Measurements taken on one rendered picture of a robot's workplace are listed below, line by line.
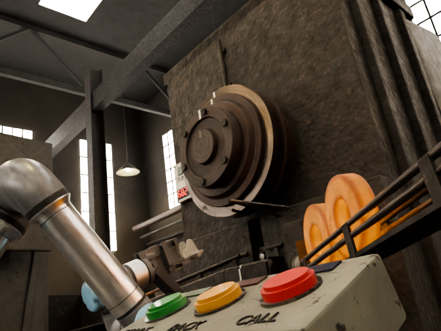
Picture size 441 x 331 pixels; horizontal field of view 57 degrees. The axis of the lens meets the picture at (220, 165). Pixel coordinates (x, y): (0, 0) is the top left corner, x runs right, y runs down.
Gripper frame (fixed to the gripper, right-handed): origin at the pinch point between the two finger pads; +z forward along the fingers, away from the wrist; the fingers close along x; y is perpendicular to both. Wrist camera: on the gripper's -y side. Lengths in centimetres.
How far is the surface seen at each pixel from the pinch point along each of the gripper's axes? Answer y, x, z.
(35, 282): 12, 291, 54
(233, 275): -11.2, 5.1, 14.3
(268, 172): 15.3, -16.1, 23.6
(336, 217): 0, -51, -8
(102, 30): 550, 685, 525
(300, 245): -4.9, -33.6, 1.6
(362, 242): -4, -58, -14
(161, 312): 2, -60, -56
